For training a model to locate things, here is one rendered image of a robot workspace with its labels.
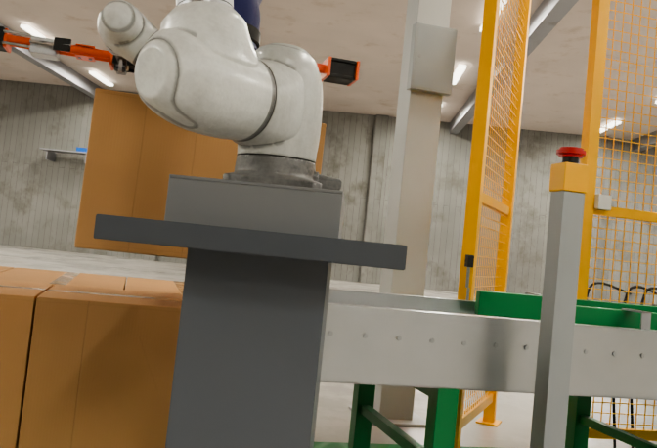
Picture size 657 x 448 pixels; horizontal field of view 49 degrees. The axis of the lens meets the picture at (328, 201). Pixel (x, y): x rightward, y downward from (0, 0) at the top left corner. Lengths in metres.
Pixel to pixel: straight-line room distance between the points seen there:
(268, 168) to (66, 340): 0.80
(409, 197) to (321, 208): 1.99
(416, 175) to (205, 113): 2.13
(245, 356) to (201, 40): 0.54
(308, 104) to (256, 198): 0.21
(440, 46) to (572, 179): 1.61
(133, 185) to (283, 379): 0.78
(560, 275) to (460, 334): 0.30
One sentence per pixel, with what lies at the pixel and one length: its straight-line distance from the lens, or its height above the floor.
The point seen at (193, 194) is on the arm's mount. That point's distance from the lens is 1.29.
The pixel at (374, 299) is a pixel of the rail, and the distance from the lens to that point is 2.51.
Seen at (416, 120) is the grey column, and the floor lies 1.34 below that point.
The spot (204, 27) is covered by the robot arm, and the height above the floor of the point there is 1.07.
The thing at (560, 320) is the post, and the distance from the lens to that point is 1.85.
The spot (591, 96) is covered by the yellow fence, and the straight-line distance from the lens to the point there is 3.06.
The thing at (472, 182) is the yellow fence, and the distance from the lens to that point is 2.77.
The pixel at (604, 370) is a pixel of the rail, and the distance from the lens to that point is 2.16.
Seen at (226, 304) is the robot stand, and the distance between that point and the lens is 1.29.
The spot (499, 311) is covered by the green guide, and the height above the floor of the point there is 0.57.
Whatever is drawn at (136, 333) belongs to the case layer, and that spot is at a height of 0.47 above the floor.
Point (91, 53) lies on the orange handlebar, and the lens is 2.10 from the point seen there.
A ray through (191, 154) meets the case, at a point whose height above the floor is 0.94.
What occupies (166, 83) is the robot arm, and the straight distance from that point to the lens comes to 1.18.
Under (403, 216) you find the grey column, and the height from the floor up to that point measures 0.90.
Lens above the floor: 0.73
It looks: 4 degrees up
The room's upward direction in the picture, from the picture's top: 6 degrees clockwise
